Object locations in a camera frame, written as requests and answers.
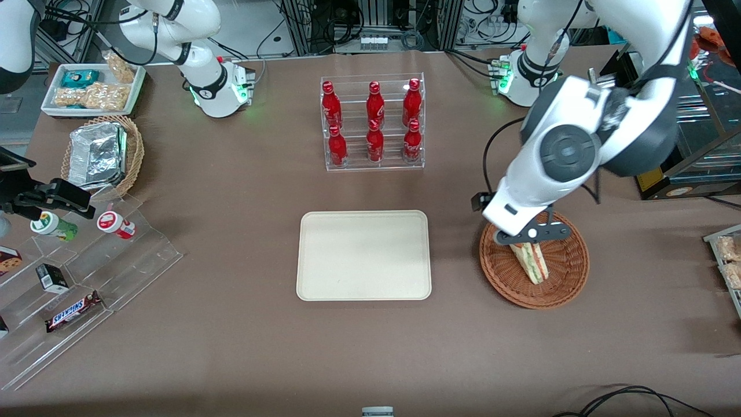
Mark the red cola bottle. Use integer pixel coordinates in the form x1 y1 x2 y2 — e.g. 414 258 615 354
402 78 423 127
321 81 343 129
366 81 386 129
403 119 422 164
366 119 384 163
328 125 348 169

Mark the white rectangular snack tray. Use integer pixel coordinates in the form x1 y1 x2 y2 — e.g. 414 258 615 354
41 63 147 119

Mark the black wrist bracket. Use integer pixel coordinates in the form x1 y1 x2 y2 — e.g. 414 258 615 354
0 147 32 174

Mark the silver foil container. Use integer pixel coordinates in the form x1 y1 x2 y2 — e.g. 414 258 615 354
68 122 128 191

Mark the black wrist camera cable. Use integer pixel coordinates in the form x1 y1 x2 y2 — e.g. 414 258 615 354
471 118 524 213

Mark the clear acrylic stepped display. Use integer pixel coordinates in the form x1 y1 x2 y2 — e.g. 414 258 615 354
0 194 184 392

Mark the light wicker basket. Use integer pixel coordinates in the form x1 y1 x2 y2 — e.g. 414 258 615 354
60 115 145 200

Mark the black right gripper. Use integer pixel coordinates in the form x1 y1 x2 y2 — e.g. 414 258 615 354
12 178 97 221

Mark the black floor cable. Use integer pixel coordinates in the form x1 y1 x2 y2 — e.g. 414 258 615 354
550 385 716 417

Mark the green labelled small bottle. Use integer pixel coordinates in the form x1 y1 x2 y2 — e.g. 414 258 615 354
30 211 79 242

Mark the triangle sandwich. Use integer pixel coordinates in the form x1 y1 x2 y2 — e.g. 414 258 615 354
509 242 549 285

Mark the clear acrylic bottle rack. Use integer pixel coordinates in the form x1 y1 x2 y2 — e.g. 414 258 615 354
320 72 425 172

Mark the round brown wicker basket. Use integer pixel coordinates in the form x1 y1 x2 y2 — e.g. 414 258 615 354
479 210 590 310

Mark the small black box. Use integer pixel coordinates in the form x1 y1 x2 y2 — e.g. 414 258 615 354
35 264 70 294

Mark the orange snack packet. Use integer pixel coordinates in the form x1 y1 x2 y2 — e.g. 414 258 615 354
692 26 727 53

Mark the cream rectangular tray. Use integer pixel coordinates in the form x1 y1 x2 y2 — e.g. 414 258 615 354
296 210 432 302

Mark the teal snack packet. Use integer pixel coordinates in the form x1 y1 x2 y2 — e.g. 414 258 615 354
61 69 100 89

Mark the tray with rice snacks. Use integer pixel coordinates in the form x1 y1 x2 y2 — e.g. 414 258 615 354
703 225 741 319

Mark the red labelled small bottle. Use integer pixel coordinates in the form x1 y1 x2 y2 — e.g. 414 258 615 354
97 211 137 240

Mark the clear bag of nut snack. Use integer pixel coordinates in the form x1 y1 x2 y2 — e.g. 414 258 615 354
103 51 137 83
81 82 131 111
54 86 87 108

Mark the Snickers chocolate bar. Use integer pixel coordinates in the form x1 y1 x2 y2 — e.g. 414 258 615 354
45 290 103 334

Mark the brown cookie box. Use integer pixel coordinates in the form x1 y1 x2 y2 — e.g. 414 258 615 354
0 246 24 277

